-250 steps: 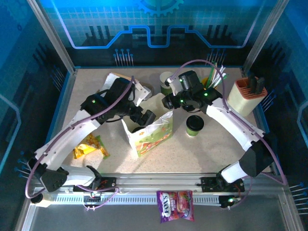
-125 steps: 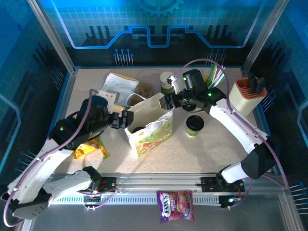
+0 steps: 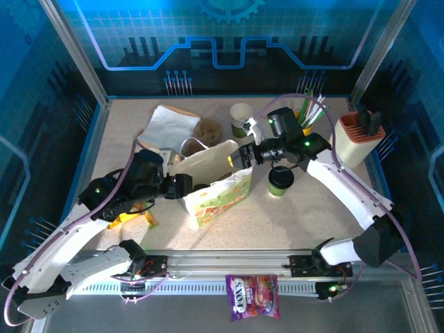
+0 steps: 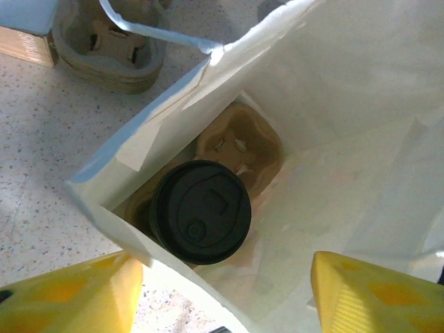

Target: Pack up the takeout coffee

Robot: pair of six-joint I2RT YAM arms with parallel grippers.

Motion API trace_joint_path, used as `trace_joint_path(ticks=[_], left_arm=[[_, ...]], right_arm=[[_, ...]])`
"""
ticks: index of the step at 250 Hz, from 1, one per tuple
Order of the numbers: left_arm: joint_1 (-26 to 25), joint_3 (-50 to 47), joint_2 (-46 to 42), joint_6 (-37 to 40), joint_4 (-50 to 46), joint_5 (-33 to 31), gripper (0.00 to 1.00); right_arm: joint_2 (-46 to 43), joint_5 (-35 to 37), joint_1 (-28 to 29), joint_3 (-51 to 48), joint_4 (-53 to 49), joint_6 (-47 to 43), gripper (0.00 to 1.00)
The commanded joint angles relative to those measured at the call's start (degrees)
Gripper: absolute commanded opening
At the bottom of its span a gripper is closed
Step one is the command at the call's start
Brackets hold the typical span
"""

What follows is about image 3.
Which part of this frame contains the floral paper gift bag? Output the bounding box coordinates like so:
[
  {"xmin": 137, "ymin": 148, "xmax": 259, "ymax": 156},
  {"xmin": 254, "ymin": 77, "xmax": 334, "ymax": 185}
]
[{"xmin": 168, "ymin": 137, "xmax": 255, "ymax": 229}]

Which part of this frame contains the stack of green paper cups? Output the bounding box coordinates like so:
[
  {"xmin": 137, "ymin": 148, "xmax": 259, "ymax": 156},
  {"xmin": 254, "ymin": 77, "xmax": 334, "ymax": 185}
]
[{"xmin": 230, "ymin": 103, "xmax": 254, "ymax": 138}]

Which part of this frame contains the green paper coffee cup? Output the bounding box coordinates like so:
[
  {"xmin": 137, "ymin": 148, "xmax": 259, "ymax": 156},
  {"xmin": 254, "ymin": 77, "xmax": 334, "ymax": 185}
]
[{"xmin": 268, "ymin": 165, "xmax": 295, "ymax": 198}]

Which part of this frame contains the yellow straw holder cup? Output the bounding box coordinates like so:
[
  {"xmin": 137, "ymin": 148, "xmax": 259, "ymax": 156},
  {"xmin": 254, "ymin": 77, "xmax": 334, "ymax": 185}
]
[{"xmin": 293, "ymin": 110, "xmax": 314, "ymax": 137}]

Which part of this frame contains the yellow snack packet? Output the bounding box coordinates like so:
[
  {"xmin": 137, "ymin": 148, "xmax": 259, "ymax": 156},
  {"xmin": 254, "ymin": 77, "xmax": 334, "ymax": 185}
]
[{"xmin": 107, "ymin": 207, "xmax": 146, "ymax": 230}]

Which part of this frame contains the green paper straw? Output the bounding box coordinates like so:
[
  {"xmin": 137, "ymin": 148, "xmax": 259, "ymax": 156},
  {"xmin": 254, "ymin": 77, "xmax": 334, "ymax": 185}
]
[{"xmin": 300, "ymin": 89, "xmax": 311, "ymax": 122}]

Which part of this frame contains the white wrapped straw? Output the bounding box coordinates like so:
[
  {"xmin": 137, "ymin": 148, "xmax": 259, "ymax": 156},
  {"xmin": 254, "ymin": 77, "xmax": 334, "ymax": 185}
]
[{"xmin": 305, "ymin": 94, "xmax": 327, "ymax": 124}]

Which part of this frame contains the beige holder with orange top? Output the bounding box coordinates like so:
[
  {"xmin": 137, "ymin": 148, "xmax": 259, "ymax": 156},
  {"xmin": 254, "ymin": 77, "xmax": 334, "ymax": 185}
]
[{"xmin": 337, "ymin": 110, "xmax": 386, "ymax": 170}]

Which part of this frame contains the flat white paper bag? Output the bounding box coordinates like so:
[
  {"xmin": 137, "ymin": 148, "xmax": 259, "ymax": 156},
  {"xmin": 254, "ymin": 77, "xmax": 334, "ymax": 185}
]
[{"xmin": 138, "ymin": 105, "xmax": 201, "ymax": 150}]

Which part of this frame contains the small controller board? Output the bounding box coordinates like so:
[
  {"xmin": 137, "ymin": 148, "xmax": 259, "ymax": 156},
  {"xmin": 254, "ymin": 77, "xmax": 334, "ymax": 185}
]
[
  {"xmin": 317, "ymin": 281, "xmax": 350, "ymax": 301},
  {"xmin": 119, "ymin": 273, "xmax": 146, "ymax": 291}
]

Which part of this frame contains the purple Fox's candy bag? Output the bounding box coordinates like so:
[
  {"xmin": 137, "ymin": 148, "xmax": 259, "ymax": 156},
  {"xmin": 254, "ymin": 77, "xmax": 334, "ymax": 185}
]
[{"xmin": 225, "ymin": 273, "xmax": 281, "ymax": 323}]

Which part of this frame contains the black handle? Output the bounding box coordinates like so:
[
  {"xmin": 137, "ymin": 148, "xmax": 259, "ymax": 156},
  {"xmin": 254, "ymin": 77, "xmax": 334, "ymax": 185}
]
[
  {"xmin": 368, "ymin": 110, "xmax": 384, "ymax": 137},
  {"xmin": 357, "ymin": 103, "xmax": 371, "ymax": 135}
]

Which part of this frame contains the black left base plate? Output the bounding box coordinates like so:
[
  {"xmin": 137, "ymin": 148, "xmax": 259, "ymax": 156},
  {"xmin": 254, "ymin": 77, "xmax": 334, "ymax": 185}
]
[{"xmin": 105, "ymin": 255, "xmax": 170, "ymax": 278}]

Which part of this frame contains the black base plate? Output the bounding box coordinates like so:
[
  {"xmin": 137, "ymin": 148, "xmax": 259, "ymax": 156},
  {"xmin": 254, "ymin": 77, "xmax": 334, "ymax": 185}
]
[
  {"xmin": 289, "ymin": 255, "xmax": 354, "ymax": 278},
  {"xmin": 105, "ymin": 255, "xmax": 170, "ymax": 278}
]

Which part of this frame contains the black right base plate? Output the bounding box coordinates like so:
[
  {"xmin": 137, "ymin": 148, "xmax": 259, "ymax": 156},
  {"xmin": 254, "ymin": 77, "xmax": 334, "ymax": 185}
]
[{"xmin": 289, "ymin": 255, "xmax": 354, "ymax": 278}]

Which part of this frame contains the white slotted cable duct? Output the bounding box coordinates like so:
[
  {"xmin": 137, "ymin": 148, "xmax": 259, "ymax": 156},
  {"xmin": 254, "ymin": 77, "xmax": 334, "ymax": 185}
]
[{"xmin": 74, "ymin": 279, "xmax": 320, "ymax": 298}]

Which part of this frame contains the aluminium frame post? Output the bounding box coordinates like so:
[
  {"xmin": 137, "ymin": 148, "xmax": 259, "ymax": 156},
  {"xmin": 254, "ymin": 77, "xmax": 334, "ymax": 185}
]
[
  {"xmin": 37, "ymin": 0, "xmax": 111, "ymax": 107},
  {"xmin": 348, "ymin": 0, "xmax": 407, "ymax": 105}
]

